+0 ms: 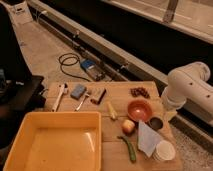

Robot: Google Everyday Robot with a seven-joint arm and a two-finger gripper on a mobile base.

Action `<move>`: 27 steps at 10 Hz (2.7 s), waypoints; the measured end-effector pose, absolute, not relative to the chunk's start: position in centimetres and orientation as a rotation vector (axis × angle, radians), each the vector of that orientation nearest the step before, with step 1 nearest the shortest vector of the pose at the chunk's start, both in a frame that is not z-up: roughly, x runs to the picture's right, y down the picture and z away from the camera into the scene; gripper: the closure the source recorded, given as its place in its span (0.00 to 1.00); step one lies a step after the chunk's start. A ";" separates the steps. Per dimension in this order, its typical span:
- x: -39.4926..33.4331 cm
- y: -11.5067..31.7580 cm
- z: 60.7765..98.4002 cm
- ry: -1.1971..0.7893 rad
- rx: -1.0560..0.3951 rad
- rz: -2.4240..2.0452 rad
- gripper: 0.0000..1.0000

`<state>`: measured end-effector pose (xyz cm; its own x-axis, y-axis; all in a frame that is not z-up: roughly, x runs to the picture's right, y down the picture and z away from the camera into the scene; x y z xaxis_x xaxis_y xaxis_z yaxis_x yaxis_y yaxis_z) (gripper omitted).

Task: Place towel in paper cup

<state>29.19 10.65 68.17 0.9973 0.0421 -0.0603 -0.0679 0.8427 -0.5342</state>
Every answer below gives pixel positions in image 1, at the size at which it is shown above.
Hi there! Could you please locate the white paper sign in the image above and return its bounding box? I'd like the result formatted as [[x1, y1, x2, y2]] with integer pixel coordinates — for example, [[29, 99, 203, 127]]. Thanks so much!
[[12, 1, 33, 25]]

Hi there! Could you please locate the bunch of dark grapes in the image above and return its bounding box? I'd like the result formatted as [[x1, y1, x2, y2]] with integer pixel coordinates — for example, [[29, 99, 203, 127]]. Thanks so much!
[[130, 87, 150, 98]]

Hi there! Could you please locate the small dark metal cup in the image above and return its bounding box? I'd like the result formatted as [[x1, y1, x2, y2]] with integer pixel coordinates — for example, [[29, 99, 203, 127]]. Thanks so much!
[[148, 117, 163, 131]]

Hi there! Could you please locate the apple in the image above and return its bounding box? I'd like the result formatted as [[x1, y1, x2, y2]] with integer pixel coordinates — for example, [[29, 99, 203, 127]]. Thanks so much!
[[122, 119, 135, 135]]

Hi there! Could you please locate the black cable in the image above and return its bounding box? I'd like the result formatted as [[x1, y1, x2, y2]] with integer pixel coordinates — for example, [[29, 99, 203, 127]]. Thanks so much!
[[58, 52, 93, 83]]

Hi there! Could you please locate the brown wooden block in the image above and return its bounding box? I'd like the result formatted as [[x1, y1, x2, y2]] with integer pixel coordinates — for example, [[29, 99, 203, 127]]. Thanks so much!
[[90, 88, 106, 105]]

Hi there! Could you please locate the white paper cup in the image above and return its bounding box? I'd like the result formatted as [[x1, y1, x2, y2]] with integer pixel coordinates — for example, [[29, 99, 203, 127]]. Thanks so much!
[[153, 140, 176, 162]]

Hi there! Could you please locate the white paper towel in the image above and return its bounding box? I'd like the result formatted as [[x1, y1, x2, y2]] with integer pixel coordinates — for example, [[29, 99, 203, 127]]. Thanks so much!
[[138, 121, 162, 157]]

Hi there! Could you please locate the blue sponge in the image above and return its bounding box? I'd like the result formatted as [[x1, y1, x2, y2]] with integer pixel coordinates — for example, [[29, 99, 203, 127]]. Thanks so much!
[[70, 84, 87, 100]]

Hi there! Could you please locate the blue power tool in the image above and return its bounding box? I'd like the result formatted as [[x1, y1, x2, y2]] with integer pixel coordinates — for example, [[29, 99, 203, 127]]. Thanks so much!
[[80, 59, 105, 81]]

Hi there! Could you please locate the yellow plastic tub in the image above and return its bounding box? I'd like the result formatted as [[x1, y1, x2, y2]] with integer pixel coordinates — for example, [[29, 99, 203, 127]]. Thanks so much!
[[3, 112, 101, 171]]

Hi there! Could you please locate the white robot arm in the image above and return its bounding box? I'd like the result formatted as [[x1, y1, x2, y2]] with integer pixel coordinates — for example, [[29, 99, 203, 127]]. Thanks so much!
[[161, 62, 213, 126]]

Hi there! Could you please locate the red bowl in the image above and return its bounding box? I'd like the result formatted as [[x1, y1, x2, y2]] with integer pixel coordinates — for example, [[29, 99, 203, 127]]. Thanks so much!
[[127, 100, 153, 122]]

